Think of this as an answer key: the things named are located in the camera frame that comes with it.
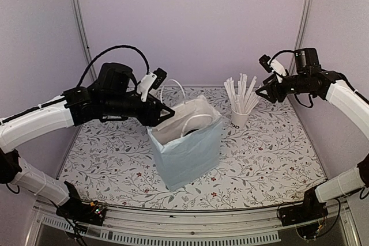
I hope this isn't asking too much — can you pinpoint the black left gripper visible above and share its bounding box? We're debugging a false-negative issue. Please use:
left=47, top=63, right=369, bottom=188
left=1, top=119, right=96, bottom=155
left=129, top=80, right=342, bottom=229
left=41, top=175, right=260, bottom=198
left=103, top=93, right=175, bottom=126

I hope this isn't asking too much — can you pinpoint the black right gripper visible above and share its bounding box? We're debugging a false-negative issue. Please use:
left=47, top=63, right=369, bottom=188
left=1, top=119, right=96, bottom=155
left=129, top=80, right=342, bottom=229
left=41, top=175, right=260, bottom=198
left=255, top=73, right=309, bottom=103

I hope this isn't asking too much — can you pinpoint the white paper bag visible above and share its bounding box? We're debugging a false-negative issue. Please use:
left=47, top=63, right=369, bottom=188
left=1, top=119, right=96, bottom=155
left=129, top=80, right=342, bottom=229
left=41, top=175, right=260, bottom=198
left=147, top=86, right=223, bottom=191

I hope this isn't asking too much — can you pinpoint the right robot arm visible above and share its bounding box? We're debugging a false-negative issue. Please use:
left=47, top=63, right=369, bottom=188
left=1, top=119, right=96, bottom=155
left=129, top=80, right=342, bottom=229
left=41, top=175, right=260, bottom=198
left=256, top=48, right=368, bottom=221

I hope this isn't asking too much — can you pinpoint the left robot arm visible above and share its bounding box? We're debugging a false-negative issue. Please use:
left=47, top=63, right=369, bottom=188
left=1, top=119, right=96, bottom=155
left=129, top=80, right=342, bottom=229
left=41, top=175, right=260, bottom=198
left=1, top=62, right=175, bottom=219

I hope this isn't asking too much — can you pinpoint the bundle of white wrapped straws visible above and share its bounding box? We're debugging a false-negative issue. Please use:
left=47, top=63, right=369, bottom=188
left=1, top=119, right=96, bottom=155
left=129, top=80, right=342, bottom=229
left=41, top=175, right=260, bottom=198
left=224, top=73, right=261, bottom=114

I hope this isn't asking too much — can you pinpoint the white cup holding straws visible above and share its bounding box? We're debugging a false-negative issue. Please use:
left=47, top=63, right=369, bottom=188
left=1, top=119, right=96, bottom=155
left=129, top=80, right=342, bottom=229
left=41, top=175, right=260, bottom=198
left=231, top=108, right=249, bottom=130

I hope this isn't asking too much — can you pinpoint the floral tablecloth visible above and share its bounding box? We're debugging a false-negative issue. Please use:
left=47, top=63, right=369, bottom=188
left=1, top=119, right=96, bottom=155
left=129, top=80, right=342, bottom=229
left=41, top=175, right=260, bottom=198
left=59, top=85, right=326, bottom=210

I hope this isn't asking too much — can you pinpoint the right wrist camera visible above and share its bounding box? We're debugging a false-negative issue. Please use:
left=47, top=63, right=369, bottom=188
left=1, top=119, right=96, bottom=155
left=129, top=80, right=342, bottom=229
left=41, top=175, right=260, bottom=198
left=259, top=55, right=288, bottom=79

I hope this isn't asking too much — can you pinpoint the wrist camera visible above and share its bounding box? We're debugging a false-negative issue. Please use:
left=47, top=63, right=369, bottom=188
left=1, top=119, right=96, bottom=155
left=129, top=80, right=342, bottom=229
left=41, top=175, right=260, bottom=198
left=137, top=68, right=167, bottom=102
left=259, top=55, right=288, bottom=79

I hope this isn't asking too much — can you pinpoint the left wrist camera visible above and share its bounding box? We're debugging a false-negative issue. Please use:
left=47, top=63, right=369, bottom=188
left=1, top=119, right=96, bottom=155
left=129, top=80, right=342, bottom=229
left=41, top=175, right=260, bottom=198
left=137, top=68, right=167, bottom=102

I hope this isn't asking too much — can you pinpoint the right aluminium frame post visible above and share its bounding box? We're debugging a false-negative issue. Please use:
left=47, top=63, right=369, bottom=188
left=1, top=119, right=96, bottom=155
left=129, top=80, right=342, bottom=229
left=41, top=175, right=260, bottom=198
left=292, top=0, right=318, bottom=54

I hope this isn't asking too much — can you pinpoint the aluminium frame post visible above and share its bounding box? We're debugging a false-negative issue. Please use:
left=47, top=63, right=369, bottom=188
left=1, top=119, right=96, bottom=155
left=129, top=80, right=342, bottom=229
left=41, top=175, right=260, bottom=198
left=71, top=0, right=92, bottom=65
left=292, top=0, right=318, bottom=54

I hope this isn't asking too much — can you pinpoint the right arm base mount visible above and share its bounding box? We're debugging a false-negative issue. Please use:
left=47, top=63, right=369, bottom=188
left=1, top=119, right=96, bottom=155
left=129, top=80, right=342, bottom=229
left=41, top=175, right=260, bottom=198
left=276, top=196, right=341, bottom=241

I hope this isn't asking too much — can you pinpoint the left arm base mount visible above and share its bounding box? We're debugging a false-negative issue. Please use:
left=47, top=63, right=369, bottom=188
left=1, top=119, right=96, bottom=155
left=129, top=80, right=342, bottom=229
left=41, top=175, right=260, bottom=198
left=57, top=198, right=107, bottom=226

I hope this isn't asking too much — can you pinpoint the front aluminium rail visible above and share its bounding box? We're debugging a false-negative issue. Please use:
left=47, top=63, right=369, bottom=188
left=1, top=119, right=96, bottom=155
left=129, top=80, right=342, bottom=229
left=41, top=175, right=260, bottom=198
left=25, top=199, right=362, bottom=245

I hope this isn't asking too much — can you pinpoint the left aluminium frame post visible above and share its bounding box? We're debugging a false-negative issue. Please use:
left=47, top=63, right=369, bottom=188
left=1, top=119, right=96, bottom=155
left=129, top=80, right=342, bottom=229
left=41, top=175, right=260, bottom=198
left=71, top=0, right=92, bottom=65

